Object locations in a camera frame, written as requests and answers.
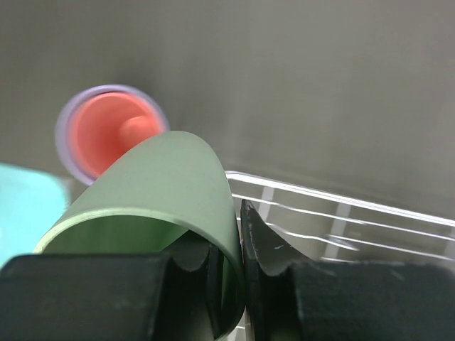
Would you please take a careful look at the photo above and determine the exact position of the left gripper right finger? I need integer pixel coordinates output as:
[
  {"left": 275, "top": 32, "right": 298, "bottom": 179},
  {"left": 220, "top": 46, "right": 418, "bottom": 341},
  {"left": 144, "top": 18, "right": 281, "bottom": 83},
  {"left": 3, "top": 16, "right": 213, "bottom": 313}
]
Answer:
[{"left": 240, "top": 200, "right": 454, "bottom": 340}]

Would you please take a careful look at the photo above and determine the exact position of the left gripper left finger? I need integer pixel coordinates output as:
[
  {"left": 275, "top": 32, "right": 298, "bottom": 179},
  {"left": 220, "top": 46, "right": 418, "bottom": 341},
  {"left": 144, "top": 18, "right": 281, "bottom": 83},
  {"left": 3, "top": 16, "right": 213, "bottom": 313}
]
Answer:
[{"left": 1, "top": 245, "right": 221, "bottom": 340}]

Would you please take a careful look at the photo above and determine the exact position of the white wire dish rack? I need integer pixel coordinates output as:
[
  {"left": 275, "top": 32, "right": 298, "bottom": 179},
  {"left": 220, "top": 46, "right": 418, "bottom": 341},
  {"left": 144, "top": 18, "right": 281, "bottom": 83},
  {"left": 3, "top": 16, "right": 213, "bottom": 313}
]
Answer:
[{"left": 223, "top": 170, "right": 455, "bottom": 341}]

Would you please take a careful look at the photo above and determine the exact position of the green cup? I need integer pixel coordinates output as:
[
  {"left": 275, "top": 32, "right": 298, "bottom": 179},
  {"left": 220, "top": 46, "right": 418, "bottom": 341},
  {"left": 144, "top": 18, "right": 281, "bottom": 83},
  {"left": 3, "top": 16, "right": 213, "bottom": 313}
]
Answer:
[{"left": 34, "top": 131, "right": 245, "bottom": 336}]

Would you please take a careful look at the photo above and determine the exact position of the red cup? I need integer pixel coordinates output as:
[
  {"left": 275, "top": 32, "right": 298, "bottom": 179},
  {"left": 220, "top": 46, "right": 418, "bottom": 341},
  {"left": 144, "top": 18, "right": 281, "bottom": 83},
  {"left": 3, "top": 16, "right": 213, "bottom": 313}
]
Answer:
[{"left": 68, "top": 92, "right": 167, "bottom": 179}]

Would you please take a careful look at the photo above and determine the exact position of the purple cup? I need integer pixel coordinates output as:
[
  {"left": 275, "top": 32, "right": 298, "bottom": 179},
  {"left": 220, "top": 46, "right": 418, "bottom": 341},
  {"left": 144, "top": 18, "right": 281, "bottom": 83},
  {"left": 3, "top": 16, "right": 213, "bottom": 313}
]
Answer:
[{"left": 55, "top": 84, "right": 169, "bottom": 186}]

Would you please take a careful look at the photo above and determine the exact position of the teal cutting board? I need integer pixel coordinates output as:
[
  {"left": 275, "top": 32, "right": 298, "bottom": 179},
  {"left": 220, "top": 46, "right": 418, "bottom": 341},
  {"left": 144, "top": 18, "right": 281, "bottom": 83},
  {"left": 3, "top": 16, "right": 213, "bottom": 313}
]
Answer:
[{"left": 1, "top": 163, "right": 70, "bottom": 264}]

